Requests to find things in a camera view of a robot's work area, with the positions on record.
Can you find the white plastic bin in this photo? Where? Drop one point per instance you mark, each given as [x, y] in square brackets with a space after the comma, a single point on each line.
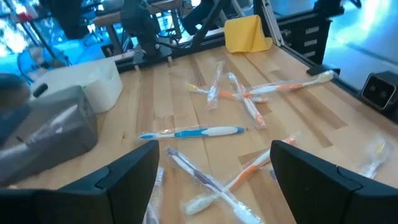
[99, 87]

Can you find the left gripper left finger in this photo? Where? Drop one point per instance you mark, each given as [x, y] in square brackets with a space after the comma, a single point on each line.
[77, 205]

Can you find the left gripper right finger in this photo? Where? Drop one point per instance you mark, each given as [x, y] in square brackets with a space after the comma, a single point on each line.
[326, 199]

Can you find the person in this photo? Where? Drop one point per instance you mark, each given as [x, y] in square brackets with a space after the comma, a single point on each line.
[196, 15]

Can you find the yellow cloth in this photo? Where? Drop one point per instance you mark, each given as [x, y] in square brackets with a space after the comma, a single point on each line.
[245, 35]

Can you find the small black camera box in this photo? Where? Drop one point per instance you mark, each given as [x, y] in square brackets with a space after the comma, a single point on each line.
[379, 90]

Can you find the silver aluminium bracket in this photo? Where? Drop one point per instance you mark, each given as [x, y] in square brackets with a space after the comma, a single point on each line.
[272, 21]

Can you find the grey translucent plastic bin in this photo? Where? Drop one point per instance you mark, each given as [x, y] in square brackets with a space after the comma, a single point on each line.
[62, 149]

